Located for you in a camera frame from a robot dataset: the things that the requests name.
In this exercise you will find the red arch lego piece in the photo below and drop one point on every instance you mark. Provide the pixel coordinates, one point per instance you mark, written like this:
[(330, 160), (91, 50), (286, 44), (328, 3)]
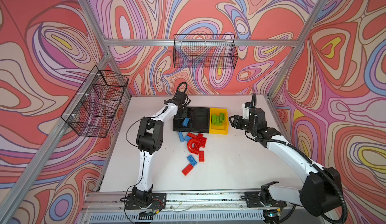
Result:
[(194, 146)]

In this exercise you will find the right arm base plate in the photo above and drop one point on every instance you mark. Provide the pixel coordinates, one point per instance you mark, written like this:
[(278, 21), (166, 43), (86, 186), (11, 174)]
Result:
[(260, 199)]

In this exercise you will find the black plastic bin middle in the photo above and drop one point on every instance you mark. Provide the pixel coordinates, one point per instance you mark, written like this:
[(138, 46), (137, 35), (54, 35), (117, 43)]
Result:
[(200, 120)]

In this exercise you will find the green lego brick front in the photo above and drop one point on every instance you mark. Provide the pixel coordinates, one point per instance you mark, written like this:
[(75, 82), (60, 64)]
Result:
[(222, 117)]

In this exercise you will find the blue lego brick top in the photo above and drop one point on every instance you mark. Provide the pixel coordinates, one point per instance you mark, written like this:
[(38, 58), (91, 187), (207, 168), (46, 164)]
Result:
[(181, 137)]

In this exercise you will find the red lego brick front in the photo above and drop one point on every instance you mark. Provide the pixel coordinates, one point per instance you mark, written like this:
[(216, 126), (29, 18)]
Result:
[(187, 169)]

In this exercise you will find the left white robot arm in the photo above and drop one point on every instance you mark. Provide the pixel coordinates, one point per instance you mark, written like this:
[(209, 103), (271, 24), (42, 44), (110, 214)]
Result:
[(149, 140)]

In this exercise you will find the red lego brick top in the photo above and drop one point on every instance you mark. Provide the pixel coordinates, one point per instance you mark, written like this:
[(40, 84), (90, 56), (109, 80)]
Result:
[(202, 140)]

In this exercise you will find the yellow plastic bin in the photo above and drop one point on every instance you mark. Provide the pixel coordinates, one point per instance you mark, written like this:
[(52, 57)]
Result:
[(221, 129)]

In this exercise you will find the aluminium front rail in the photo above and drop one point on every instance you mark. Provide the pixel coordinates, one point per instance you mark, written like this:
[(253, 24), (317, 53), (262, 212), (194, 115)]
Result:
[(191, 207)]

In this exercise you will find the black plastic bin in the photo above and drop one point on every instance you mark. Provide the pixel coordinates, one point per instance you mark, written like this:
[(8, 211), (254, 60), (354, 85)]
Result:
[(200, 120), (177, 123)]

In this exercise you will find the black wire basket wall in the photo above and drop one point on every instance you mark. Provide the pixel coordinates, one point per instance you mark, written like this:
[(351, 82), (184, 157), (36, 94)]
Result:
[(95, 104), (204, 51)]

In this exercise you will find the green lego brick large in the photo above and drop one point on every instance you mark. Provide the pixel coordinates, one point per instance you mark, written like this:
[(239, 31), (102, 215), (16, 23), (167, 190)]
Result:
[(215, 119)]

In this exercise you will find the black wire basket left wall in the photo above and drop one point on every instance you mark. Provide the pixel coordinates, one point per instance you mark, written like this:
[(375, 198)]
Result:
[(95, 104)]

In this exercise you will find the red lego brick middle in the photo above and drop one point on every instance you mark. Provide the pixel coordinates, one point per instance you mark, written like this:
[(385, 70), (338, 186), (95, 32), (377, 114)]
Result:
[(201, 156)]

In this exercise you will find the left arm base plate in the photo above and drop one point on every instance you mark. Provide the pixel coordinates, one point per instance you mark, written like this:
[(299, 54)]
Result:
[(154, 202)]

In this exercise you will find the red lego brick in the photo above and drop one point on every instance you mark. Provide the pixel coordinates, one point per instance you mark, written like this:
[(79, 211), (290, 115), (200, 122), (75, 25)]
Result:
[(202, 140), (187, 169), (201, 156)]

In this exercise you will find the black wire basket back wall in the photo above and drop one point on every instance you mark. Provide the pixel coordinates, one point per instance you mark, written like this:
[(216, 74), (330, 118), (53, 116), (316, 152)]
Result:
[(204, 51)]

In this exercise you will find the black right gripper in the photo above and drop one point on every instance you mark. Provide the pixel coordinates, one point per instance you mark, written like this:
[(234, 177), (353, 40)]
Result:
[(237, 121)]

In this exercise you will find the blue lego brick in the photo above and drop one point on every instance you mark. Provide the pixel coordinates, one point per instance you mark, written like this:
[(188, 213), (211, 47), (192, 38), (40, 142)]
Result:
[(192, 160), (186, 122), (181, 137)]

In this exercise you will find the black plastic bin left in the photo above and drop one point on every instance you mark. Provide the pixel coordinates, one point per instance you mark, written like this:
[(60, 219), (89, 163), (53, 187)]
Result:
[(177, 123)]

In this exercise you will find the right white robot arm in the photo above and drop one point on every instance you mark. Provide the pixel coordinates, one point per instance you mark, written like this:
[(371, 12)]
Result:
[(320, 194)]

